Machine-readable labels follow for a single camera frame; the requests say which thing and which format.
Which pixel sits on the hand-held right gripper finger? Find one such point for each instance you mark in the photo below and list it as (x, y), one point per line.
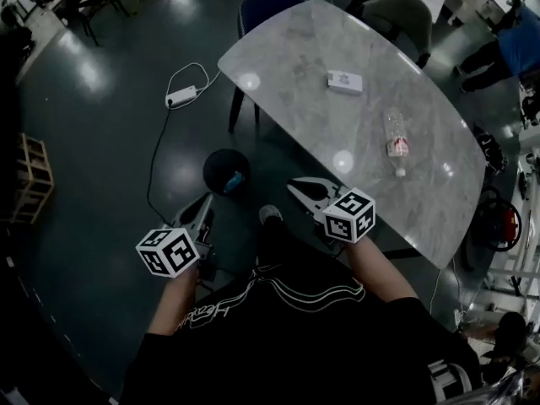
(325, 185)
(310, 206)

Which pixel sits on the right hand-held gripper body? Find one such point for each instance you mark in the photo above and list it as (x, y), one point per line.
(348, 215)

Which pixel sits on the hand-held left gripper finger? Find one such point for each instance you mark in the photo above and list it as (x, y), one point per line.
(208, 215)
(185, 211)

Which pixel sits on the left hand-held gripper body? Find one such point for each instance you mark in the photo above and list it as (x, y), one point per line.
(169, 251)

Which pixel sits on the blue plastic bag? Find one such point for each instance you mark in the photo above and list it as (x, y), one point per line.
(233, 181)

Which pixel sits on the black round trash bin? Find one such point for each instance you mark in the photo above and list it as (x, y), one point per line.
(219, 165)

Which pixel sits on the clear plastic water bottle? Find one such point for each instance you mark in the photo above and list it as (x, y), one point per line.
(396, 137)

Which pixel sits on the small white box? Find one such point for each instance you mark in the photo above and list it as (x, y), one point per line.
(343, 82)

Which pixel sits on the person's left forearm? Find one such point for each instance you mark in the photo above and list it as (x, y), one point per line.
(177, 302)

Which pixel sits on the person's right forearm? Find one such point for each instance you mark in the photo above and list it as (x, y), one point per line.
(375, 268)

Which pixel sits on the white marble table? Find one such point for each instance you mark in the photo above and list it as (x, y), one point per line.
(337, 49)

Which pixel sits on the person's grey shoe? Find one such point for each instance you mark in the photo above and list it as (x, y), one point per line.
(270, 214)

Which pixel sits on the person's black trousers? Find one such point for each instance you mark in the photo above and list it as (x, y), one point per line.
(295, 247)

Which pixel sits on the white power strip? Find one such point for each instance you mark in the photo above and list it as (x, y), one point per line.
(181, 96)

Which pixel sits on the person's black shirt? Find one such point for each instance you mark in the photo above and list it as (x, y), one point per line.
(295, 344)

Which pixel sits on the wooden crate rack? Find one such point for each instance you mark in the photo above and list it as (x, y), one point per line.
(31, 179)

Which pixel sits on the black red wheel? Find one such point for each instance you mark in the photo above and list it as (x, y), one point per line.
(504, 222)

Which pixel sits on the black bag white markings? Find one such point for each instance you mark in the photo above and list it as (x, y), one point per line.
(489, 146)

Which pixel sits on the white metal rack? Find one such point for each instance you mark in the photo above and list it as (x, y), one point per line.
(523, 234)

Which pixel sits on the grey chair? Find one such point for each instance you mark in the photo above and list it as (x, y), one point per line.
(401, 19)

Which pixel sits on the blue chair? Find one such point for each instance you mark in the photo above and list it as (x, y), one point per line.
(270, 7)

